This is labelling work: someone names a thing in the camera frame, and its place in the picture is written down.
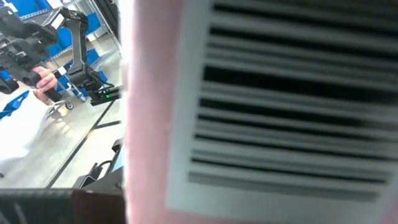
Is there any pink cereal box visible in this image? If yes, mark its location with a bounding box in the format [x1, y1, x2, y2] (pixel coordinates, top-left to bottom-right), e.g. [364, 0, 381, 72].
[119, 0, 398, 224]

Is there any person's hand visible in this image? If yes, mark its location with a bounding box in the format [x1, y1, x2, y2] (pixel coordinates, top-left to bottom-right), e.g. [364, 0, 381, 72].
[30, 65, 59, 104]

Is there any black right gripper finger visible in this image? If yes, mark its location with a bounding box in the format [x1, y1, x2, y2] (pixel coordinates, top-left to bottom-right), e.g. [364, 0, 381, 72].
[0, 187, 127, 224]

